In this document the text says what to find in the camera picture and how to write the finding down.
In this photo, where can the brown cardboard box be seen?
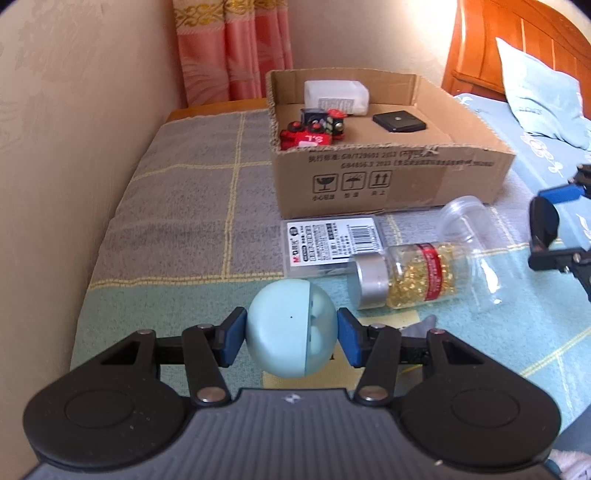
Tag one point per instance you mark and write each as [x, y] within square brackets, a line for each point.
[415, 180]

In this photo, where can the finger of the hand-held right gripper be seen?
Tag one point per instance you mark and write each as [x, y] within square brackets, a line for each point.
[558, 194]
[554, 261]

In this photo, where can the black square device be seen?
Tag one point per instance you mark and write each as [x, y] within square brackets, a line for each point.
[398, 121]

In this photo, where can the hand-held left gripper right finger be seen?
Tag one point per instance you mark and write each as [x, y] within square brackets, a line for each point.
[349, 339]

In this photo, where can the black toy train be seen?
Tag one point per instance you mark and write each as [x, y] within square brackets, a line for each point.
[323, 120]

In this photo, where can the clear pen refill case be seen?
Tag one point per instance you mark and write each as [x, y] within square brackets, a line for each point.
[323, 244]

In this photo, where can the teal floral bed sheet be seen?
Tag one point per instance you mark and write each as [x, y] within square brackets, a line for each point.
[535, 157]

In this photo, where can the teal floral pillow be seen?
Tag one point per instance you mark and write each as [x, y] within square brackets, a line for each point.
[545, 101]

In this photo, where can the clear empty plastic jar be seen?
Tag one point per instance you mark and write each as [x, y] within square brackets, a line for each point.
[466, 217]

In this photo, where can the grey rubber toy animal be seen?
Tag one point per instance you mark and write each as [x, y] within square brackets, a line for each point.
[422, 327]

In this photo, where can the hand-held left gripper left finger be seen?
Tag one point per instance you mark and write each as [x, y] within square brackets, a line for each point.
[231, 339]

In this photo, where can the light blue earbud case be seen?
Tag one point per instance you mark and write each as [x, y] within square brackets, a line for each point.
[286, 327]

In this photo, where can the orange wooden headboard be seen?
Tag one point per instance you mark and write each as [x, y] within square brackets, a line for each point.
[480, 37]

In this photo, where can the red toy train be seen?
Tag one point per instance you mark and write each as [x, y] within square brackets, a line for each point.
[302, 138]

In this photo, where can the wooden table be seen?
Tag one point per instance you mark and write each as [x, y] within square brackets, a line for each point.
[212, 108]

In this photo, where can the gold capsule bottle silver cap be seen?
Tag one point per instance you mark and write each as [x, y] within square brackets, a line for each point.
[415, 274]

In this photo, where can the black rounded plastic object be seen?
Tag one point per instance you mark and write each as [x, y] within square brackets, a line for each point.
[545, 224]

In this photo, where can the pink patterned curtain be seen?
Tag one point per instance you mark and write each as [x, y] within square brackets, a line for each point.
[231, 50]

